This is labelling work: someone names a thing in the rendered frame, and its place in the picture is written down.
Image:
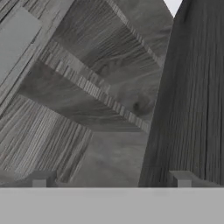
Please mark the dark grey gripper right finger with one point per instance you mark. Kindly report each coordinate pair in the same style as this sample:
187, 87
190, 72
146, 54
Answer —
182, 176

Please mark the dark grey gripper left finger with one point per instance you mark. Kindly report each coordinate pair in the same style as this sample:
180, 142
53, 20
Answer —
40, 177

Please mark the dark grey wooden cabinet panel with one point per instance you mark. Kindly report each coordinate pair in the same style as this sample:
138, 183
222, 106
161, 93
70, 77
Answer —
189, 102

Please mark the grey wooden open shelf unit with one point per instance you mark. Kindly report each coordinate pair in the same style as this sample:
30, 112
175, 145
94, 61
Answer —
96, 87

